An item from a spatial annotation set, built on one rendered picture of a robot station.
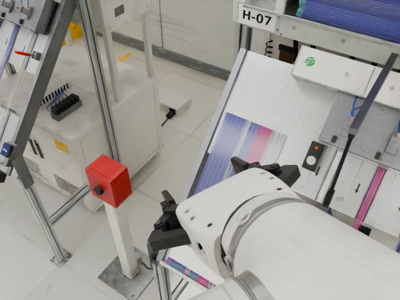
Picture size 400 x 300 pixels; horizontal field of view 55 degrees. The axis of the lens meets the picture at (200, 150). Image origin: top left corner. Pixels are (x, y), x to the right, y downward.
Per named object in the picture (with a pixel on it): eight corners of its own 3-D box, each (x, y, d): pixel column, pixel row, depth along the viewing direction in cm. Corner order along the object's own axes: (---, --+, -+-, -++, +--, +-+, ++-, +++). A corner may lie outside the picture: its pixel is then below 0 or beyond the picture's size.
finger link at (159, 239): (156, 266, 34) (148, 239, 39) (234, 228, 35) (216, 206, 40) (151, 255, 34) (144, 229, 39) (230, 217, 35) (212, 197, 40)
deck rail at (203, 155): (169, 259, 127) (161, 262, 122) (165, 256, 128) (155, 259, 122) (252, 55, 120) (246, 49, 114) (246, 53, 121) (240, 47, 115)
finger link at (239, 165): (262, 197, 41) (237, 180, 47) (287, 184, 41) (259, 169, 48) (253, 171, 40) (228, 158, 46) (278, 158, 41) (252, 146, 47)
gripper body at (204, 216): (230, 315, 30) (190, 252, 40) (338, 253, 32) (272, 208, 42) (196, 235, 27) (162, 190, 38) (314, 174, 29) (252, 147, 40)
